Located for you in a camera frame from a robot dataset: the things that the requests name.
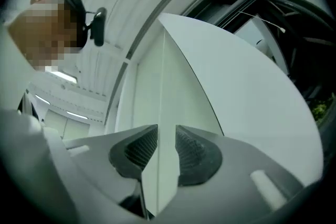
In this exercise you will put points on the long ceiling light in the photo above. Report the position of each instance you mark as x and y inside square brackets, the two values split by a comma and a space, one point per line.
[76, 115]
[64, 77]
[42, 99]

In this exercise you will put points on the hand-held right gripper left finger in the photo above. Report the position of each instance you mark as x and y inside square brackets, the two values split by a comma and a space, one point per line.
[126, 149]

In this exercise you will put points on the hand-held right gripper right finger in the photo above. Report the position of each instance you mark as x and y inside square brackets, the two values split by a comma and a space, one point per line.
[210, 165]

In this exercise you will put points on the green plant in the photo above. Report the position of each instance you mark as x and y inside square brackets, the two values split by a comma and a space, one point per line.
[321, 110]

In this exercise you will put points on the person's head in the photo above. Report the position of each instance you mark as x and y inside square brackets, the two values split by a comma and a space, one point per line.
[44, 34]

